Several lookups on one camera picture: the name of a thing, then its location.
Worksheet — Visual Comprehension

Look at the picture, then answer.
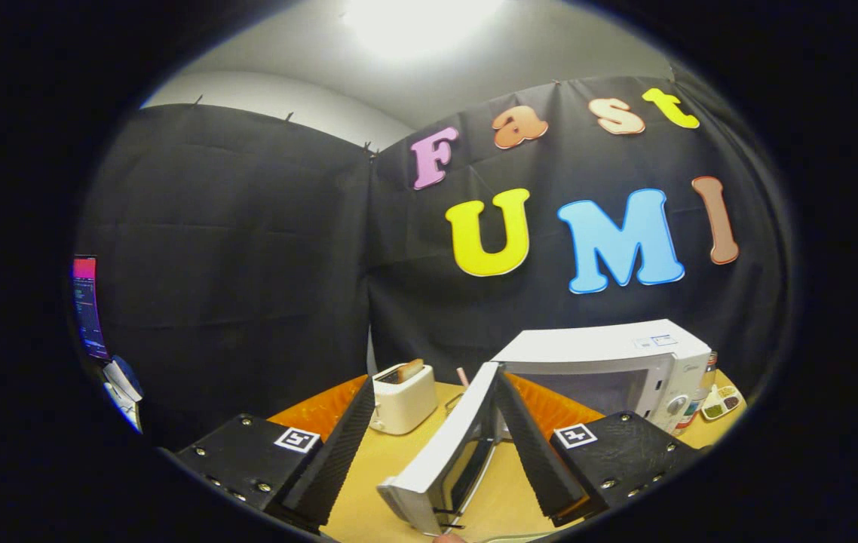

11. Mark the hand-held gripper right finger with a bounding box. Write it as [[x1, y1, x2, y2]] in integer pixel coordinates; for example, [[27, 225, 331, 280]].
[[493, 366, 701, 529]]

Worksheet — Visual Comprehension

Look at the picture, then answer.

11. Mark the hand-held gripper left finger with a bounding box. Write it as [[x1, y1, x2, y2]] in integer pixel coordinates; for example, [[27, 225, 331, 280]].
[[173, 375, 377, 532]]

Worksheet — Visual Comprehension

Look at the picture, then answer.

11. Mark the white microwave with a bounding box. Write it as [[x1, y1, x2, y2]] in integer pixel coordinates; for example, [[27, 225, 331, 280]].
[[378, 319, 712, 538]]

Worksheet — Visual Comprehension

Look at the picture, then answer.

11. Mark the cream toaster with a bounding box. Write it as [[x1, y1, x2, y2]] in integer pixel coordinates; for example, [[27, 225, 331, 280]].
[[369, 364, 439, 436]]

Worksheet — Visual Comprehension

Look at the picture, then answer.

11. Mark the clear plastic water bottle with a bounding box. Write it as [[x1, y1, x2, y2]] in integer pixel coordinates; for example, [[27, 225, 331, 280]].
[[674, 351, 718, 437]]

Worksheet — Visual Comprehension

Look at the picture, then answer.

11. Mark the divided snack dish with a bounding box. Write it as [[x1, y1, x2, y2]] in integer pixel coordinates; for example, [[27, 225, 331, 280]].
[[700, 385, 745, 421]]

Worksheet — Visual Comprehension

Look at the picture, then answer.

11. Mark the white and blue object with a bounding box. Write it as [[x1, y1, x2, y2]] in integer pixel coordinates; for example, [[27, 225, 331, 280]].
[[101, 354, 145, 434]]

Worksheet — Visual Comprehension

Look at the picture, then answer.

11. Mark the computer monitor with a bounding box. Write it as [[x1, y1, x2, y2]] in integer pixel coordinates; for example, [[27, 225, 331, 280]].
[[71, 255, 110, 361]]

